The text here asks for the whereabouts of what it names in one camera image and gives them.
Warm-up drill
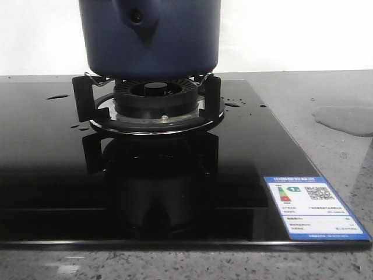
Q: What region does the dark blue cooking pot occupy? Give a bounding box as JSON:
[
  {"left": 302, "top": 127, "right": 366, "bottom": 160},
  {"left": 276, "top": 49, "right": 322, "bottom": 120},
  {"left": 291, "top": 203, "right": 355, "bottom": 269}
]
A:
[{"left": 79, "top": 1, "right": 221, "bottom": 79}]

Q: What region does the black gas burner head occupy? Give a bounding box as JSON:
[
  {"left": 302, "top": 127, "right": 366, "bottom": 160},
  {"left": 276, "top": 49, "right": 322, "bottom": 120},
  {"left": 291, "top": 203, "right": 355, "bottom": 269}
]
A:
[{"left": 114, "top": 79, "right": 199, "bottom": 118}]

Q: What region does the black glass gas stove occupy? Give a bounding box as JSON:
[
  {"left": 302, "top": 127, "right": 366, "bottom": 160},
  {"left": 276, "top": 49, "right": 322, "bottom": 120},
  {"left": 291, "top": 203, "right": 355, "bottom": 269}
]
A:
[{"left": 1, "top": 80, "right": 372, "bottom": 250}]

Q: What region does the blue energy label sticker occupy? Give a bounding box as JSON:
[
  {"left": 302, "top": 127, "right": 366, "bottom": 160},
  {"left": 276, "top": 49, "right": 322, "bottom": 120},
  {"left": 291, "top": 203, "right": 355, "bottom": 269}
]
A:
[{"left": 265, "top": 176, "right": 371, "bottom": 241}]

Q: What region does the chrome burner drip ring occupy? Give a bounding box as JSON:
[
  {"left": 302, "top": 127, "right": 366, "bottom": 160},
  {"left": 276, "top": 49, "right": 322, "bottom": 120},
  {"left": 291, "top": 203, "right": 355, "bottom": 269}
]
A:
[{"left": 89, "top": 93, "right": 226, "bottom": 137}]

